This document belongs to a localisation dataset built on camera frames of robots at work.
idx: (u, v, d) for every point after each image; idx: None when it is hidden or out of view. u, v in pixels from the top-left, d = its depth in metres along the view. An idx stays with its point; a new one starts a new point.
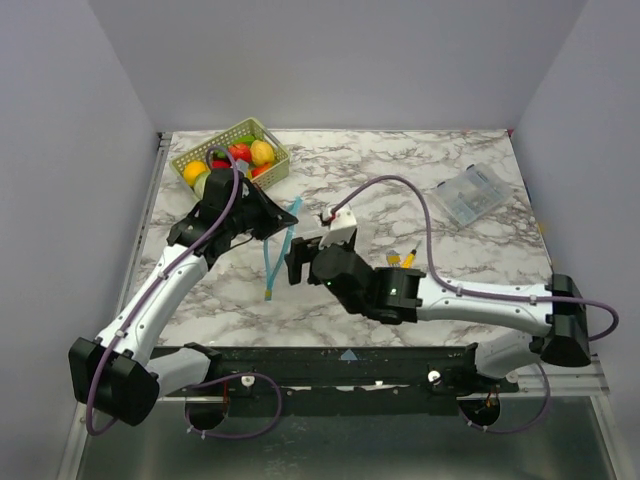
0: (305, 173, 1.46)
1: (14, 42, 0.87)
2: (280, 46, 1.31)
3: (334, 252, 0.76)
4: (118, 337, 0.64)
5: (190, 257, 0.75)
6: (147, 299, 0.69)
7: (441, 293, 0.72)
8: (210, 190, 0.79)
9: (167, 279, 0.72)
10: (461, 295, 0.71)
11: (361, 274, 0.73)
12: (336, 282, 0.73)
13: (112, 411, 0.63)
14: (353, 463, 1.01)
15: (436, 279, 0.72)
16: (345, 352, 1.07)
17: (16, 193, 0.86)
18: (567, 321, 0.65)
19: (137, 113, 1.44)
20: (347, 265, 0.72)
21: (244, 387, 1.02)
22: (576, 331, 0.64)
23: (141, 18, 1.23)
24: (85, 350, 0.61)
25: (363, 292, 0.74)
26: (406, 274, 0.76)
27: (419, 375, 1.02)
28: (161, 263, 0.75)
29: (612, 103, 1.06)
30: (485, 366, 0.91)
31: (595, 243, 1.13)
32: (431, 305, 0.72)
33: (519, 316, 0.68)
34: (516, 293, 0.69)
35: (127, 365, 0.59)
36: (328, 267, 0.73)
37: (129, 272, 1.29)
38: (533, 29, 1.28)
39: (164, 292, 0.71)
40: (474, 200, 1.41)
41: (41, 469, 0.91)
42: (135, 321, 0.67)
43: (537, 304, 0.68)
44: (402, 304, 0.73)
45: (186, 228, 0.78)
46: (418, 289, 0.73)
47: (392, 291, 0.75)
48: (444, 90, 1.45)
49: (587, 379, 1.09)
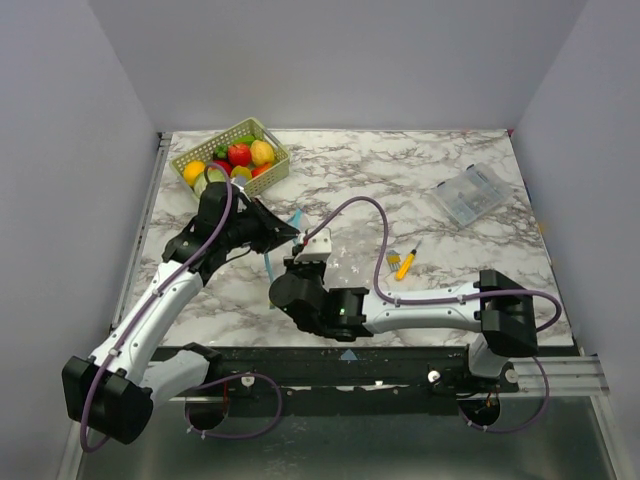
0: (305, 173, 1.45)
1: (13, 41, 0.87)
2: (280, 46, 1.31)
3: (287, 278, 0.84)
4: (112, 355, 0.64)
5: (186, 274, 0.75)
6: (141, 317, 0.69)
7: (382, 306, 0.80)
8: (205, 206, 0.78)
9: (161, 296, 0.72)
10: (400, 305, 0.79)
11: (314, 297, 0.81)
12: (292, 306, 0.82)
13: (106, 431, 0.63)
14: (353, 463, 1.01)
15: (376, 295, 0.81)
16: (345, 352, 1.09)
17: (15, 193, 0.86)
18: (493, 315, 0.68)
19: (138, 113, 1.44)
20: (299, 291, 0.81)
21: (244, 387, 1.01)
22: (504, 322, 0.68)
23: (141, 18, 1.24)
24: (77, 368, 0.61)
25: (317, 314, 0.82)
26: (355, 295, 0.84)
27: (419, 375, 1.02)
28: (156, 279, 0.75)
29: (612, 102, 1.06)
30: (479, 366, 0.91)
31: (596, 243, 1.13)
32: (373, 319, 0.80)
33: (452, 316, 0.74)
34: (446, 295, 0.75)
35: (120, 384, 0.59)
36: (283, 293, 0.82)
37: (129, 273, 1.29)
38: (533, 28, 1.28)
39: (159, 310, 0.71)
40: (474, 200, 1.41)
41: (41, 469, 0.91)
42: (129, 339, 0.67)
43: (467, 303, 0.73)
44: (350, 322, 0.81)
45: (181, 244, 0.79)
46: (363, 306, 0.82)
47: (342, 311, 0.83)
48: (444, 90, 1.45)
49: (587, 379, 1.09)
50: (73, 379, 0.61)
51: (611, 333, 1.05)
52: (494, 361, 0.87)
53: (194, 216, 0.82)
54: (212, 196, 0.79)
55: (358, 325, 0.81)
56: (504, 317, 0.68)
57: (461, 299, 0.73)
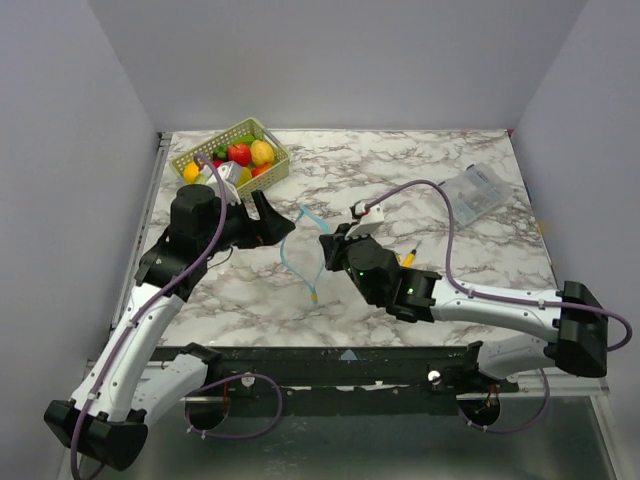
0: (305, 173, 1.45)
1: (13, 42, 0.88)
2: (280, 46, 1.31)
3: (369, 246, 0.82)
4: (91, 399, 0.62)
5: (161, 299, 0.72)
6: (118, 353, 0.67)
7: (454, 293, 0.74)
8: (176, 218, 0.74)
9: (137, 327, 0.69)
10: (473, 297, 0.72)
11: (391, 269, 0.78)
12: (368, 275, 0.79)
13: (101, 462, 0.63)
14: (353, 462, 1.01)
15: (450, 281, 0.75)
16: (345, 352, 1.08)
17: (15, 193, 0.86)
18: (575, 326, 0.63)
19: (138, 113, 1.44)
20: (382, 260, 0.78)
21: (244, 387, 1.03)
22: (583, 336, 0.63)
23: (141, 18, 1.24)
24: (59, 413, 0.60)
25: (391, 288, 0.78)
26: (424, 275, 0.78)
27: (418, 375, 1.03)
28: (130, 306, 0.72)
29: (612, 102, 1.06)
30: (490, 367, 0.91)
31: (595, 243, 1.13)
32: (444, 305, 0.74)
33: (527, 320, 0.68)
34: (525, 297, 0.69)
35: (103, 428, 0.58)
36: (364, 259, 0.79)
37: (129, 273, 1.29)
38: (533, 29, 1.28)
39: (136, 342, 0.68)
40: (474, 200, 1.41)
41: (41, 469, 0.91)
42: (108, 379, 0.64)
43: (547, 309, 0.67)
44: (418, 303, 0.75)
45: (154, 261, 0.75)
46: (433, 290, 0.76)
47: (409, 290, 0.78)
48: (445, 90, 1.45)
49: (587, 379, 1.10)
50: (57, 424, 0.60)
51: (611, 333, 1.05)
52: (527, 364, 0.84)
53: (168, 227, 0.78)
54: (184, 204, 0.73)
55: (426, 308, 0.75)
56: (584, 331, 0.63)
57: (541, 305, 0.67)
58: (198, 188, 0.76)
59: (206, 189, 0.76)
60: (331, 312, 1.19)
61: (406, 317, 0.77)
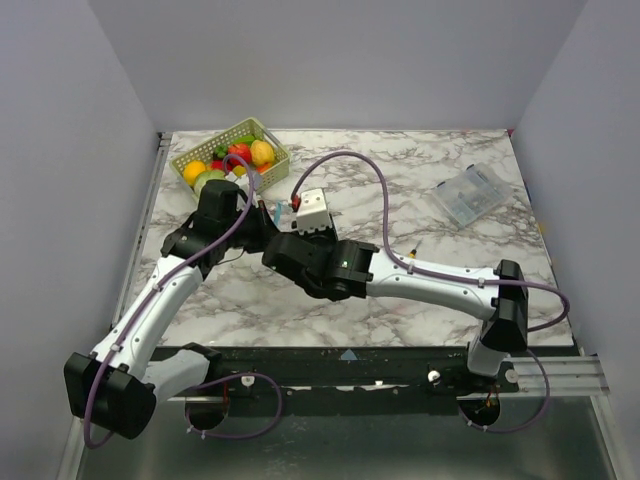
0: (305, 173, 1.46)
1: (13, 41, 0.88)
2: (280, 46, 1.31)
3: (275, 237, 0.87)
4: (113, 351, 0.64)
5: (186, 269, 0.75)
6: (142, 312, 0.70)
7: (393, 270, 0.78)
8: (206, 201, 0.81)
9: (161, 291, 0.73)
10: (412, 273, 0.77)
11: (295, 252, 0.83)
12: (278, 264, 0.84)
13: (108, 425, 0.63)
14: (353, 463, 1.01)
15: (387, 258, 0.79)
16: (345, 352, 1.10)
17: (15, 193, 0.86)
18: (510, 304, 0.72)
19: (138, 113, 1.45)
20: (279, 246, 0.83)
21: (244, 387, 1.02)
22: (516, 313, 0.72)
23: (141, 18, 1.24)
24: (79, 365, 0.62)
25: (308, 269, 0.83)
26: (359, 247, 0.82)
27: (418, 375, 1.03)
28: (156, 273, 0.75)
29: (612, 102, 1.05)
30: (477, 363, 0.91)
31: (596, 242, 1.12)
32: (381, 281, 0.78)
33: (467, 297, 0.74)
34: (466, 275, 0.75)
35: (123, 380, 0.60)
36: (268, 251, 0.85)
37: (129, 273, 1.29)
38: (533, 28, 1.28)
39: (159, 304, 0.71)
40: (474, 200, 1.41)
41: (41, 470, 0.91)
42: (130, 335, 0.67)
43: (485, 288, 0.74)
44: (352, 276, 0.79)
45: (180, 239, 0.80)
46: (370, 264, 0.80)
47: (343, 264, 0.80)
48: (444, 91, 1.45)
49: (588, 380, 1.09)
50: (76, 375, 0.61)
51: (612, 334, 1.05)
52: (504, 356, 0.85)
53: (193, 214, 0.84)
54: (213, 191, 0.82)
55: (361, 281, 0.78)
56: (516, 308, 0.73)
57: (480, 283, 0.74)
58: (226, 181, 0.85)
59: (233, 183, 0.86)
60: (331, 313, 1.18)
61: (340, 291, 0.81)
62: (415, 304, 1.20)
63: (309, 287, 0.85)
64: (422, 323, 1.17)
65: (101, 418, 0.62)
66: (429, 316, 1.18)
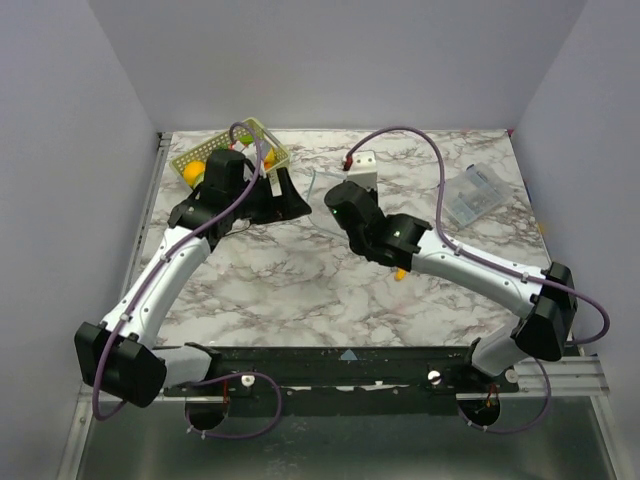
0: (305, 173, 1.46)
1: (14, 43, 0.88)
2: (280, 47, 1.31)
3: (345, 186, 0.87)
4: (124, 320, 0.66)
5: (194, 239, 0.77)
6: (150, 283, 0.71)
7: (440, 248, 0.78)
8: (212, 172, 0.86)
9: (169, 262, 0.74)
10: (459, 255, 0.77)
11: (364, 207, 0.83)
12: (340, 211, 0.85)
13: (121, 393, 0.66)
14: (353, 462, 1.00)
15: (439, 235, 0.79)
16: (345, 352, 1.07)
17: (16, 194, 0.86)
18: (550, 303, 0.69)
19: (138, 114, 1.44)
20: (351, 196, 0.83)
21: (244, 387, 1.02)
22: (554, 314, 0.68)
23: (142, 18, 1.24)
24: (90, 335, 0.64)
25: (366, 226, 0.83)
26: (413, 222, 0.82)
27: (419, 375, 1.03)
28: (163, 245, 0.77)
29: (612, 102, 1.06)
30: (483, 360, 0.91)
31: (596, 243, 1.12)
32: (426, 256, 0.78)
33: (506, 289, 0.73)
34: (511, 268, 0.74)
35: (133, 350, 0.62)
36: (336, 198, 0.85)
37: (129, 273, 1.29)
38: (533, 29, 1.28)
39: (167, 275, 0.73)
40: (474, 200, 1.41)
41: (41, 470, 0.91)
42: (139, 305, 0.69)
43: (527, 284, 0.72)
44: (400, 247, 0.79)
45: (187, 210, 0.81)
46: (421, 238, 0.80)
47: (395, 233, 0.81)
48: (444, 91, 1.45)
49: (588, 379, 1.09)
50: (88, 344, 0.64)
51: (612, 334, 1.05)
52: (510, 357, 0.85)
53: (199, 186, 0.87)
54: (219, 162, 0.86)
55: (408, 253, 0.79)
56: (556, 309, 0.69)
57: (523, 278, 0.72)
58: (230, 151, 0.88)
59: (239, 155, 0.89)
60: (332, 313, 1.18)
61: (387, 259, 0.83)
62: (415, 304, 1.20)
63: (356, 242, 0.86)
64: (422, 324, 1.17)
65: (113, 385, 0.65)
66: (429, 317, 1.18)
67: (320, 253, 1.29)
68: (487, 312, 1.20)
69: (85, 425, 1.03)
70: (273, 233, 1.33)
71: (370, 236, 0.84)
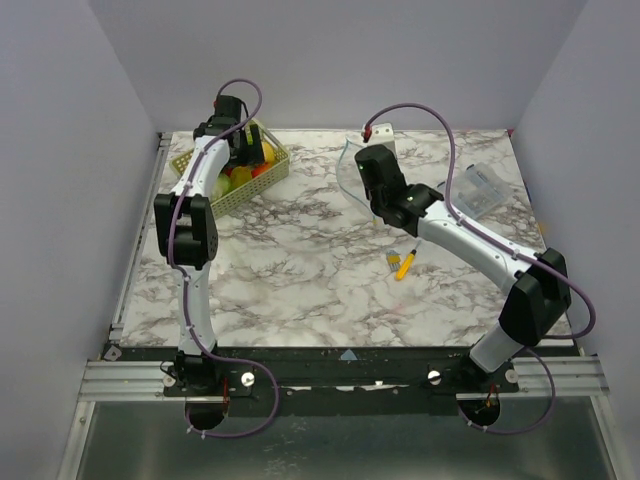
0: (305, 173, 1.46)
1: (16, 45, 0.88)
2: (280, 47, 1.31)
3: (375, 145, 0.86)
4: (188, 187, 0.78)
5: (220, 141, 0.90)
6: (198, 168, 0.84)
7: (444, 217, 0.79)
8: (223, 104, 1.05)
9: (208, 154, 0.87)
10: (460, 225, 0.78)
11: (388, 169, 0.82)
12: (366, 168, 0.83)
13: (189, 257, 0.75)
14: (353, 463, 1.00)
15: (447, 206, 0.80)
16: (345, 352, 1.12)
17: (16, 194, 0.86)
18: (532, 282, 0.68)
19: (138, 114, 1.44)
20: (378, 155, 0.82)
21: (244, 386, 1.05)
22: (534, 294, 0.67)
23: (142, 18, 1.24)
24: (163, 200, 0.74)
25: (384, 188, 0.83)
26: (428, 193, 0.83)
27: (418, 375, 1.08)
28: (198, 144, 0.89)
29: (612, 101, 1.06)
30: (483, 357, 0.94)
31: (596, 242, 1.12)
32: (430, 222, 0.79)
33: (496, 262, 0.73)
34: (505, 244, 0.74)
35: (202, 203, 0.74)
36: (365, 152, 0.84)
37: (129, 273, 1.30)
38: (534, 29, 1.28)
39: (209, 163, 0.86)
40: (474, 200, 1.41)
41: (41, 470, 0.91)
42: (195, 180, 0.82)
43: (516, 261, 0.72)
44: (410, 210, 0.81)
45: (207, 126, 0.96)
46: (430, 207, 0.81)
47: (409, 199, 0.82)
48: (444, 92, 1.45)
49: (588, 379, 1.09)
50: (161, 208, 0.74)
51: (613, 334, 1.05)
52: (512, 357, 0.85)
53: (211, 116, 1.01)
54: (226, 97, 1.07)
55: (416, 217, 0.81)
56: (538, 289, 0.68)
57: (514, 255, 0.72)
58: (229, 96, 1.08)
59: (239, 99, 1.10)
60: (331, 312, 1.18)
61: (396, 221, 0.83)
62: (415, 304, 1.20)
63: (374, 200, 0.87)
64: (422, 324, 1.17)
65: (184, 246, 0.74)
66: (429, 317, 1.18)
67: (320, 253, 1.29)
68: (487, 312, 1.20)
69: (85, 424, 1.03)
70: (273, 233, 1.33)
71: (387, 196, 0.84)
